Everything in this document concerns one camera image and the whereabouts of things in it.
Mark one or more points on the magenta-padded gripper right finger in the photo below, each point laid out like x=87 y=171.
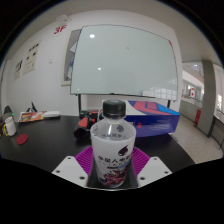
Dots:
x=151 y=169

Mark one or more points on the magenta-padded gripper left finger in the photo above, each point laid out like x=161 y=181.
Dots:
x=71 y=168

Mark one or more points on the white-labelled drink bottle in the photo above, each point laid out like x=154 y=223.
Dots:
x=112 y=146

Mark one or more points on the black and red tool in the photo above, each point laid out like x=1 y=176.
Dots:
x=85 y=125

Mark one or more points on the blue cardboard box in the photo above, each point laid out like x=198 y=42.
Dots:
x=156 y=120

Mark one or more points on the small white box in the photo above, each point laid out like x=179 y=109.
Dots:
x=52 y=114

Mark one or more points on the flat round red coaster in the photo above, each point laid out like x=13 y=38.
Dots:
x=22 y=138

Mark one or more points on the flat colourful printed box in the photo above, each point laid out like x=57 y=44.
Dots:
x=31 y=116

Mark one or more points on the small black flag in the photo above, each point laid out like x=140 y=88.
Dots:
x=32 y=107

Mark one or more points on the grey pinboard with papers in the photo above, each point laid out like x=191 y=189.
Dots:
x=66 y=66

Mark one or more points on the large whiteboard on stand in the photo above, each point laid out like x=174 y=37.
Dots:
x=126 y=60

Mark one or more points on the small white wall poster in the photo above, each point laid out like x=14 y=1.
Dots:
x=18 y=70

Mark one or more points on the large white wall poster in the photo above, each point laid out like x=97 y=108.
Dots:
x=31 y=58

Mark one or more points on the red wall floor sign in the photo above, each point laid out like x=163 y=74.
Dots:
x=60 y=29

